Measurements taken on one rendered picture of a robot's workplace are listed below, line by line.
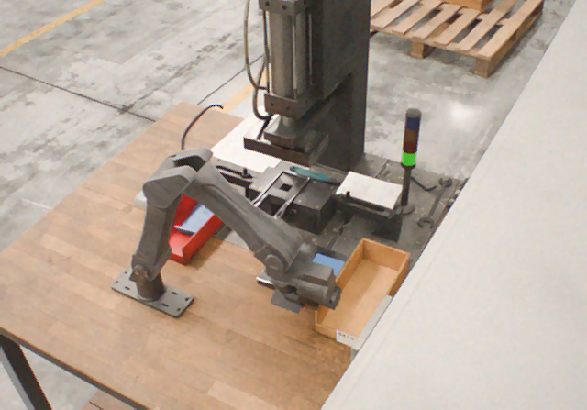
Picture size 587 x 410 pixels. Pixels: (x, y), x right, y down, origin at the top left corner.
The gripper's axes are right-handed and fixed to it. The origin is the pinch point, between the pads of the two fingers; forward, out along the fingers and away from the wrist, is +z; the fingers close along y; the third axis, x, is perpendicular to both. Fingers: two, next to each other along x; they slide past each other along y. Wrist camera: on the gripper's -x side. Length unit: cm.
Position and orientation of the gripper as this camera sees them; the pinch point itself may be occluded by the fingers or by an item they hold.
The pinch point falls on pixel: (301, 295)
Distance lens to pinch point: 145.4
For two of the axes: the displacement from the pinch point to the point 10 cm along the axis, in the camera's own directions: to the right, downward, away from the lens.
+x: -9.0, -2.8, 3.3
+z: 2.1, 3.8, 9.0
